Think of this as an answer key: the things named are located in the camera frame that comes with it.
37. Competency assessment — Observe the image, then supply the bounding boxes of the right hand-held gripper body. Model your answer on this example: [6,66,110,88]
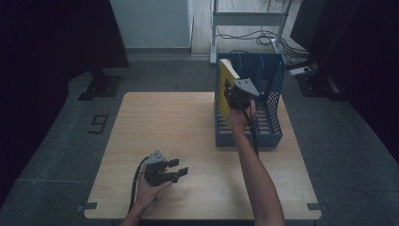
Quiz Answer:
[224,77,261,110]

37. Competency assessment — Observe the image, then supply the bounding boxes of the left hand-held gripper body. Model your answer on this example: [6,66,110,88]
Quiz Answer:
[143,150,181,187]

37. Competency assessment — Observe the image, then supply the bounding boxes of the yellow book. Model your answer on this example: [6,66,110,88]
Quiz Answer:
[216,58,241,128]

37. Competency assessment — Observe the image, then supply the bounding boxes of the blue perforated file basket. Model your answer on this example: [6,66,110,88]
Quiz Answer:
[214,52,287,148]

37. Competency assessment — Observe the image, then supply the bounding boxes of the person's left hand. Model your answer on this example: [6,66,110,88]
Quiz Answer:
[136,163,174,205]

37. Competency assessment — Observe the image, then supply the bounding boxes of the person's right hand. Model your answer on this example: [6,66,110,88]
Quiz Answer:
[228,99,258,134]

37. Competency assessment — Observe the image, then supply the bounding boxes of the white power strip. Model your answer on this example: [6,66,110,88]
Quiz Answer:
[289,66,312,76]

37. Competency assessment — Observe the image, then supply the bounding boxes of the black stand base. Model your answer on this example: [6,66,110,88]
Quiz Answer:
[77,69,124,102]
[295,70,347,102]

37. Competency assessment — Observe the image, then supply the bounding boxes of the white panel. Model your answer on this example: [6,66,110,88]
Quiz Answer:
[108,0,194,55]

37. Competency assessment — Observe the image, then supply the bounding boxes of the dark curtain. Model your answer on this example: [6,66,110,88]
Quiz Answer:
[290,0,399,155]
[0,0,130,209]

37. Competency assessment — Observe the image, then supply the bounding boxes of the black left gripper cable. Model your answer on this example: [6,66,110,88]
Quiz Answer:
[127,155,151,213]

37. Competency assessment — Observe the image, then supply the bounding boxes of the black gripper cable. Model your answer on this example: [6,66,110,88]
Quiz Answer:
[230,89,260,157]
[127,155,151,213]

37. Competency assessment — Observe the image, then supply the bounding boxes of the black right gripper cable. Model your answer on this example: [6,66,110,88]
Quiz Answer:
[230,89,260,157]

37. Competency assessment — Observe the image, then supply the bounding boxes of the black floor cables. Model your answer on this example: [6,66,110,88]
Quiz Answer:
[215,0,312,60]

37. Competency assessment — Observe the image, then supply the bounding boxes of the white metal stand frame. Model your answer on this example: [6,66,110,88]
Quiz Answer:
[209,0,295,66]

